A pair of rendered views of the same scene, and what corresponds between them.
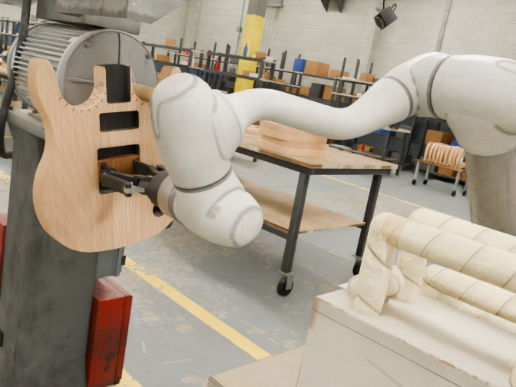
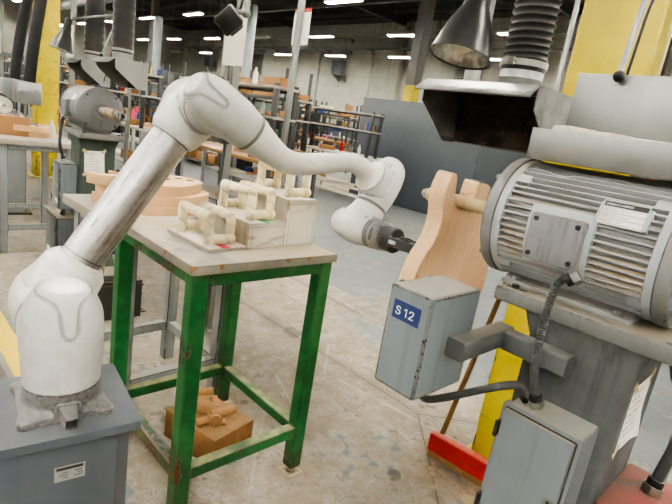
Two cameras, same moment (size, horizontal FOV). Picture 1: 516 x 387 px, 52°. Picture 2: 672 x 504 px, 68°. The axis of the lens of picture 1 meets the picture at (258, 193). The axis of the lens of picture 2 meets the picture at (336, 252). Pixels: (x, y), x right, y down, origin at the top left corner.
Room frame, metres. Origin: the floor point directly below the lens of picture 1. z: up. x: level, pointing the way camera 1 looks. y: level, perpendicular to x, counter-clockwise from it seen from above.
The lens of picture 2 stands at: (2.42, 0.02, 1.38)
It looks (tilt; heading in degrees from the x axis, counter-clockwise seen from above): 14 degrees down; 180
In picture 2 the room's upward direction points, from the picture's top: 9 degrees clockwise
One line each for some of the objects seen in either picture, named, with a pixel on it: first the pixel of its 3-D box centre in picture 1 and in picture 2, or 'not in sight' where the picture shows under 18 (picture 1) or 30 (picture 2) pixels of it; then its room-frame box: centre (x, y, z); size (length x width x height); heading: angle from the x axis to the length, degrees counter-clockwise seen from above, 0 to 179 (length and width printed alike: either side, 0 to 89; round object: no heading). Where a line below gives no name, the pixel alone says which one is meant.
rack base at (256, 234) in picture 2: not in sight; (243, 226); (0.64, -0.33, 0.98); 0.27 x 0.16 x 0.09; 49
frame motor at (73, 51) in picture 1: (83, 77); (590, 236); (1.43, 0.51, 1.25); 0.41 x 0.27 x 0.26; 46
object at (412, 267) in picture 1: (411, 259); (289, 184); (0.60, -0.19, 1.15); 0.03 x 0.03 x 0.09
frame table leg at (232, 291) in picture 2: not in sight; (229, 318); (0.27, -0.42, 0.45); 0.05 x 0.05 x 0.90; 46
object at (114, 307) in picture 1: (94, 317); not in sight; (1.59, 0.45, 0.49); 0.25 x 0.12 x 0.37; 46
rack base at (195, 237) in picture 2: not in sight; (206, 238); (0.75, -0.44, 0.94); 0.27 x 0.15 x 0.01; 49
